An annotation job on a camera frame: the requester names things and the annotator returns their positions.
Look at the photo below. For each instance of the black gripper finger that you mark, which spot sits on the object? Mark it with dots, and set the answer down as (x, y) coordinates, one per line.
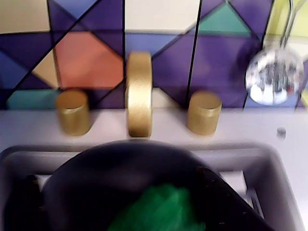
(231, 204)
(22, 207)

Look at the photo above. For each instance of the green toy pineapple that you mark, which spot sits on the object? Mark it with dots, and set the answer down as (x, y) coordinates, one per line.
(158, 211)

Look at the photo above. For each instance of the gray sink basin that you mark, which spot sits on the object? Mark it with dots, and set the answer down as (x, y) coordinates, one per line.
(276, 168)

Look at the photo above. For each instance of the small gray screw cap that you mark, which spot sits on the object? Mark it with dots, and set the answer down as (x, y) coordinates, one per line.
(281, 132)

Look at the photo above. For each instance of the gold faucet knob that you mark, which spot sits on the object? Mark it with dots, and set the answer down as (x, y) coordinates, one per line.
(73, 113)
(204, 114)

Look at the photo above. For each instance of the gray plastic pot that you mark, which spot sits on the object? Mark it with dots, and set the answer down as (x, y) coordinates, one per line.
(120, 168)

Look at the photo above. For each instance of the steel skimmer spoon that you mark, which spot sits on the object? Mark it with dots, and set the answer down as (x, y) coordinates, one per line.
(274, 77)

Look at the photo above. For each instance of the gold faucet spout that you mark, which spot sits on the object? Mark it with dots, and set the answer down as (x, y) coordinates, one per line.
(140, 96)

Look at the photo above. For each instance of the blue toy kitchen unit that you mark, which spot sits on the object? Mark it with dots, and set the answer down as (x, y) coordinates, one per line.
(168, 60)

